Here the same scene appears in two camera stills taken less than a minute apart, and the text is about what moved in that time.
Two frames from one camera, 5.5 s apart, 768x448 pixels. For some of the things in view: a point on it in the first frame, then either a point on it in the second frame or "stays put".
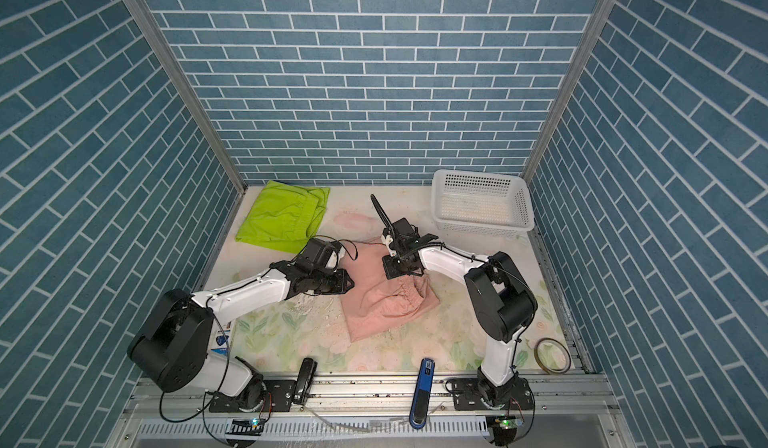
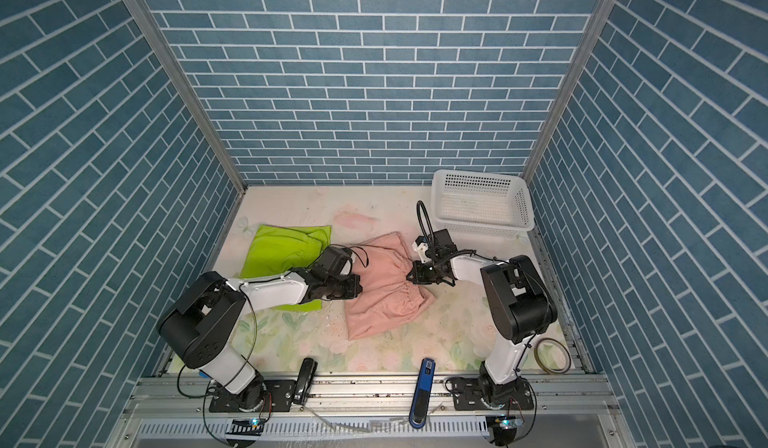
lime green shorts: x=283 y=216 -> x=280 y=249
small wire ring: x=546 y=369 stays put
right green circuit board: x=510 y=423 stays put
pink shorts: x=376 y=301 stays put
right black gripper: x=390 y=269 -> x=418 y=277
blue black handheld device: x=422 y=398 stays put
